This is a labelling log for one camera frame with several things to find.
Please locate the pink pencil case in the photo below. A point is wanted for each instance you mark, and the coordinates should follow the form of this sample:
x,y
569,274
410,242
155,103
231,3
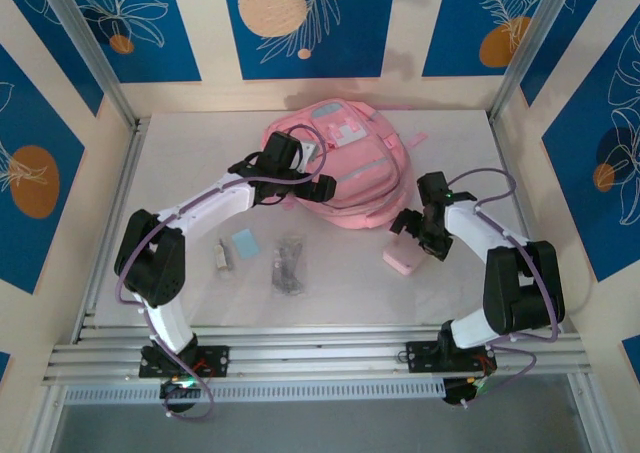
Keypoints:
x,y
402,260

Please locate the pink backpack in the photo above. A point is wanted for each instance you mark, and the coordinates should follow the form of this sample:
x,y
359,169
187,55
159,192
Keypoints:
x,y
360,173

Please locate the clear bag of rulers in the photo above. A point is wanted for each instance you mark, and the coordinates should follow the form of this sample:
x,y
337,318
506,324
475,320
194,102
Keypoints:
x,y
287,268

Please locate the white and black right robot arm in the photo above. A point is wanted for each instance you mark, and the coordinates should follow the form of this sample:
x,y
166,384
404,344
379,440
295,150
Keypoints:
x,y
470,328

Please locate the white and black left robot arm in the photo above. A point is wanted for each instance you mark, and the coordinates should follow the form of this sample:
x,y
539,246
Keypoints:
x,y
165,323

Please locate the light blue sticky note pad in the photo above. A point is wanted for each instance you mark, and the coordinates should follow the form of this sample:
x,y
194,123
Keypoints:
x,y
246,244

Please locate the black controller box with LED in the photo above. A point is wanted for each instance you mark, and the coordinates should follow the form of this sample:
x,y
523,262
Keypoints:
x,y
462,392
177,390

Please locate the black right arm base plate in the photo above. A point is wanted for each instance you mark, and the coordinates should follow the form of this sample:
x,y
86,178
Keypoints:
x,y
417,355

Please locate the aluminium side rail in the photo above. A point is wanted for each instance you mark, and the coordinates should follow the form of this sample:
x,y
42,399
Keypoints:
x,y
107,233
530,173

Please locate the aluminium frame cross rails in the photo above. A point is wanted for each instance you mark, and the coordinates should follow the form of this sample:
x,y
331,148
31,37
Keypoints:
x,y
320,358

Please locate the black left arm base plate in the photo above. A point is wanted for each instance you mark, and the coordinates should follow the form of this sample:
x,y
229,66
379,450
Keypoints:
x,y
217,360

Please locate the aluminium frame post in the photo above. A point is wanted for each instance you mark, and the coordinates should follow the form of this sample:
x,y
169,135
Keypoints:
x,y
530,43
85,43

